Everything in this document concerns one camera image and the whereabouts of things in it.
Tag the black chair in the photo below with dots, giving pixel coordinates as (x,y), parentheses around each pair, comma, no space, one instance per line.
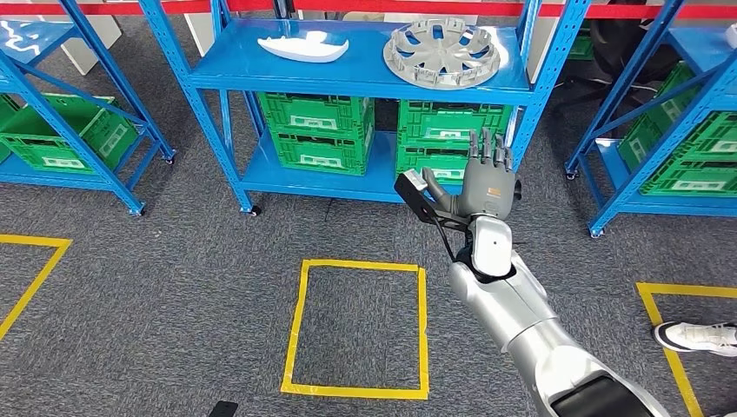
(627,52)

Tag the white desk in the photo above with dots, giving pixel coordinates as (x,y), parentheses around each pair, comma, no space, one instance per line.
(89,41)
(542,50)

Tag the black barrier post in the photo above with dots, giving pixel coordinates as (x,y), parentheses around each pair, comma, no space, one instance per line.
(284,7)

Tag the blue metal shelf rack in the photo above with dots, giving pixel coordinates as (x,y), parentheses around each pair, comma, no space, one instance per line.
(357,72)
(57,177)
(662,207)

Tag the green plastic crate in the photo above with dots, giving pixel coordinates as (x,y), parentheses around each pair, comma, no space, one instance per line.
(639,142)
(34,129)
(443,118)
(720,137)
(691,177)
(322,152)
(437,158)
(581,47)
(4,108)
(311,109)

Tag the yellow floor tape square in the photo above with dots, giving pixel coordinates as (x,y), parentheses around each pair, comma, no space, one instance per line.
(357,265)
(679,289)
(34,240)

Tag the grey wheel hubcap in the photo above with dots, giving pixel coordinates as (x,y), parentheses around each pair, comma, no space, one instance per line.
(440,54)

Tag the person's white shoe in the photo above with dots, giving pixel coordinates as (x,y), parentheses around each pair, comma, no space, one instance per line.
(697,338)

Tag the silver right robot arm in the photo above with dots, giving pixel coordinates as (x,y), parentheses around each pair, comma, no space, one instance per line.
(518,322)

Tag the white curved part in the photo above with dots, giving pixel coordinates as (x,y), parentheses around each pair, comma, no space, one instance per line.
(732,35)

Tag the red barrier belt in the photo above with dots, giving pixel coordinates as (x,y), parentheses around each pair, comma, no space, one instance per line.
(403,7)

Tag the white plastic car part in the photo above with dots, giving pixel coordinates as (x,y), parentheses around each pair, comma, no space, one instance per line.
(302,49)

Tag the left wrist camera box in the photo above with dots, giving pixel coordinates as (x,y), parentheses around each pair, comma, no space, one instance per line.
(223,410)

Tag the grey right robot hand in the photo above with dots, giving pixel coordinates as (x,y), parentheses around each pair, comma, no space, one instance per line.
(489,190)

